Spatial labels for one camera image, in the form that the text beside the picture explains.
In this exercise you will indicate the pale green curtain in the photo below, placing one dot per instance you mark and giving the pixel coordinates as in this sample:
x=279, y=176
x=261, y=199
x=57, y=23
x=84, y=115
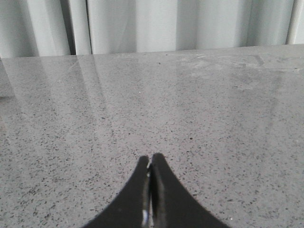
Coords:
x=78, y=27

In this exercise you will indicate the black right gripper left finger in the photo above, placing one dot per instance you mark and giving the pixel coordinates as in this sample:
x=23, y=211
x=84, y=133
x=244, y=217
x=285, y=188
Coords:
x=131, y=207

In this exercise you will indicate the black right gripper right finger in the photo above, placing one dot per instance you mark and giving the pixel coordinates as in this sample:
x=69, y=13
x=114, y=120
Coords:
x=172, y=205

